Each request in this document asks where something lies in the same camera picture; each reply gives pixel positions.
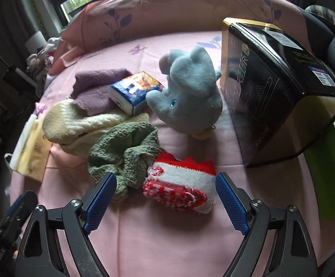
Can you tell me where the purple towel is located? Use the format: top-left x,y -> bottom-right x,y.
71,68 -> 133,115

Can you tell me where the blue tissue pack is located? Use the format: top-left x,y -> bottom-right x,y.
109,71 -> 165,116

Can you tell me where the blue plush elephant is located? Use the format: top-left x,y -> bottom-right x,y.
146,45 -> 223,140

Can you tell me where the green waffle towel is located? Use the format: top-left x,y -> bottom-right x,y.
87,121 -> 164,203

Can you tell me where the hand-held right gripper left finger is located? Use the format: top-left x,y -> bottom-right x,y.
14,172 -> 118,277

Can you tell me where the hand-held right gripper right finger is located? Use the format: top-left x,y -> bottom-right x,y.
215,172 -> 319,277

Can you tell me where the red and white knitted pouch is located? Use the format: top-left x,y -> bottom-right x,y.
143,151 -> 216,214

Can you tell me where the black and gold box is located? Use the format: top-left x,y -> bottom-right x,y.
221,17 -> 335,168

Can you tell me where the cream knitted cloth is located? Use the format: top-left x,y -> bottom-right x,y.
42,99 -> 150,158

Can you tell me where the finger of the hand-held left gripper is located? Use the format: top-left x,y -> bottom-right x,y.
0,191 -> 38,267

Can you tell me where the striped cushion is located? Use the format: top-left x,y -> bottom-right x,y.
304,5 -> 335,26

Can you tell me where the yellow tissue pack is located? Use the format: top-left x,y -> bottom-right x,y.
10,115 -> 53,182

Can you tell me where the pile of clothes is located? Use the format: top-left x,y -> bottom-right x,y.
26,36 -> 63,81

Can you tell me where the white cylinder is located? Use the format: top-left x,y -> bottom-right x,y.
26,31 -> 46,53

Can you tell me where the pink printed bedsheet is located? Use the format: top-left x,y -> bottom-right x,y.
7,30 -> 335,277

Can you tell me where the pink pillow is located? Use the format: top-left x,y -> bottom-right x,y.
61,0 -> 306,67

